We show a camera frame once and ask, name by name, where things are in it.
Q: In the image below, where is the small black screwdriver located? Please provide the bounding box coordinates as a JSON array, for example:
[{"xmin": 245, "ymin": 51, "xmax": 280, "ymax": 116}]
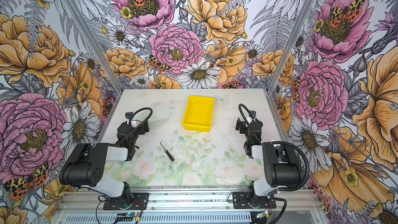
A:
[{"xmin": 160, "ymin": 143, "xmax": 175, "ymax": 162}]

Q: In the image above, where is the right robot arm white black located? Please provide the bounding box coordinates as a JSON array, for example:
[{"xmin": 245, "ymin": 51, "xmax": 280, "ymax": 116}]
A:
[{"xmin": 232, "ymin": 111, "xmax": 309, "ymax": 209}]

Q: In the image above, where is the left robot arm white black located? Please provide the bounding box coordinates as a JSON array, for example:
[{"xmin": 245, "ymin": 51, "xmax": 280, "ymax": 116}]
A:
[{"xmin": 59, "ymin": 107, "xmax": 153, "ymax": 209}]

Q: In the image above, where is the yellow plastic bin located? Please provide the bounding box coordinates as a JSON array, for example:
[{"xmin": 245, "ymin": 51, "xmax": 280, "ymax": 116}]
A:
[{"xmin": 182, "ymin": 96, "xmax": 215, "ymax": 132}]

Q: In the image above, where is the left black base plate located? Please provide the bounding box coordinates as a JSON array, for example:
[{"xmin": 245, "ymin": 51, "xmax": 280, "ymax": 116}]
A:
[{"xmin": 103, "ymin": 192, "xmax": 149, "ymax": 211}]

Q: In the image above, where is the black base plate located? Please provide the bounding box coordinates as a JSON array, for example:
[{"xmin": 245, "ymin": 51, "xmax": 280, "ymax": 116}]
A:
[
  {"xmin": 228, "ymin": 191, "xmax": 276, "ymax": 209},
  {"xmin": 103, "ymin": 192, "xmax": 149, "ymax": 211}
]

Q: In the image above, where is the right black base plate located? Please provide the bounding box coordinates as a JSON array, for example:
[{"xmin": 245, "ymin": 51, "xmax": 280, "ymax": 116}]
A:
[{"xmin": 228, "ymin": 191, "xmax": 276, "ymax": 209}]

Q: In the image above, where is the white vented cable duct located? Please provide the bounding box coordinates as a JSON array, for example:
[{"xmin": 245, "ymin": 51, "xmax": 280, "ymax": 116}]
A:
[{"xmin": 58, "ymin": 212, "xmax": 252, "ymax": 224}]

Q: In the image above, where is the aluminium rail frame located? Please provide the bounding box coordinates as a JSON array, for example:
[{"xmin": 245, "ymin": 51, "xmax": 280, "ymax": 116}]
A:
[{"xmin": 55, "ymin": 186, "xmax": 324, "ymax": 215}]

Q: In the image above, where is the right aluminium corner post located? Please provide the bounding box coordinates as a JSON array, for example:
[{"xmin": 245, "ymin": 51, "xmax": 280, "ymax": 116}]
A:
[{"xmin": 266, "ymin": 0, "xmax": 317, "ymax": 94}]

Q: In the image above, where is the aluminium corner post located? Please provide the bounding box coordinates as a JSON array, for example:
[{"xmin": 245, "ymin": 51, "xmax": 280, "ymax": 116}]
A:
[
  {"xmin": 63, "ymin": 0, "xmax": 123, "ymax": 96},
  {"xmin": 266, "ymin": 0, "xmax": 317, "ymax": 94}
]

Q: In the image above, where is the left aluminium corner post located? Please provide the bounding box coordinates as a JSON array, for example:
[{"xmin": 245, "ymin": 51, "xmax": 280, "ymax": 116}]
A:
[{"xmin": 63, "ymin": 0, "xmax": 123, "ymax": 96}]

